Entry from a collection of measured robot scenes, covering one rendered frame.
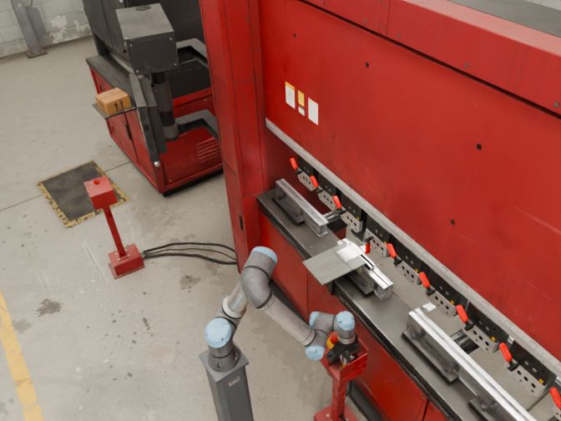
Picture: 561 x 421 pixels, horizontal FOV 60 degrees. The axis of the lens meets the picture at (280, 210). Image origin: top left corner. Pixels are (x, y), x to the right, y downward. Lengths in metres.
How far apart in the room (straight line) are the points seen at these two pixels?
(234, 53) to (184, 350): 1.95
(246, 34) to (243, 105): 0.39
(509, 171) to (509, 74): 0.29
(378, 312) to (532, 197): 1.13
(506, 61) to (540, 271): 0.64
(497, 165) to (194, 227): 3.12
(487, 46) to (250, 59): 1.48
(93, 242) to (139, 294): 0.79
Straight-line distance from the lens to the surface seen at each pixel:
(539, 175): 1.54
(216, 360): 2.36
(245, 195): 3.10
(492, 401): 2.26
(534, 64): 1.44
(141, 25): 2.79
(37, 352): 3.84
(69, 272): 4.27
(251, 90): 2.77
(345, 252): 2.55
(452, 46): 1.61
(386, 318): 2.45
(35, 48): 8.66
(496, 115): 1.57
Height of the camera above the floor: 2.79
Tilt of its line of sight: 40 degrees down
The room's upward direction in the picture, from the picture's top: 3 degrees counter-clockwise
